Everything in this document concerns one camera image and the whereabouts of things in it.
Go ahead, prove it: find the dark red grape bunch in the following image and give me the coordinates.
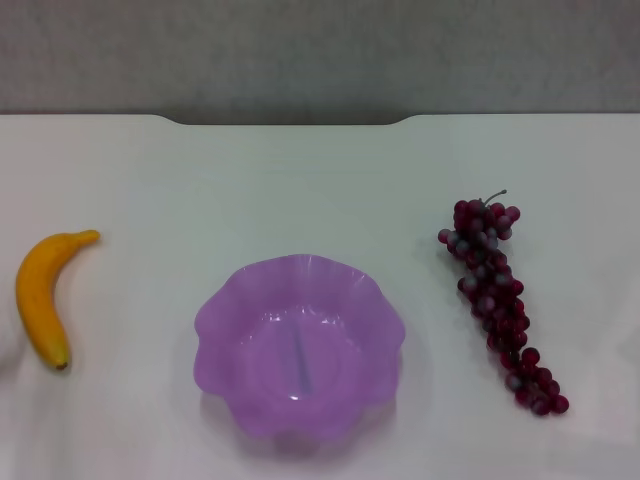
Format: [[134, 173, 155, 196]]
[[437, 188, 571, 417]]

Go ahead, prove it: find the yellow banana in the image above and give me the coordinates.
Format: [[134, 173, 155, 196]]
[[14, 229, 102, 372]]

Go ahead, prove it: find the purple wavy plastic bowl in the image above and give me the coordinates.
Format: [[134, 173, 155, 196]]
[[192, 253, 407, 446]]

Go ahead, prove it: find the grey fabric partition panel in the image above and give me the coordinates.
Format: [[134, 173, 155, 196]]
[[0, 0, 640, 126]]

